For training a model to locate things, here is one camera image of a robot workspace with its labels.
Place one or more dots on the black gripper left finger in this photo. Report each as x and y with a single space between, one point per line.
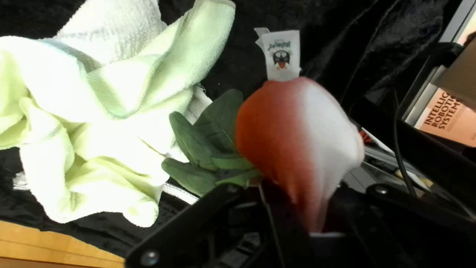
239 229

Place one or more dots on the red white plush toy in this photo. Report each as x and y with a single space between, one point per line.
298 139

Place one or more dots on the cardboard box with label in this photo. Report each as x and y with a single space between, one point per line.
447 120

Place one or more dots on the black velvet tablecloth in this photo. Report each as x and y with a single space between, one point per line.
347 39

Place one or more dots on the white towel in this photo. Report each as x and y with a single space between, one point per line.
114 20

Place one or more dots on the pale green towel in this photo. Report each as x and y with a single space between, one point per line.
99 124

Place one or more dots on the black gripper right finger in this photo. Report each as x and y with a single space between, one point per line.
397 233

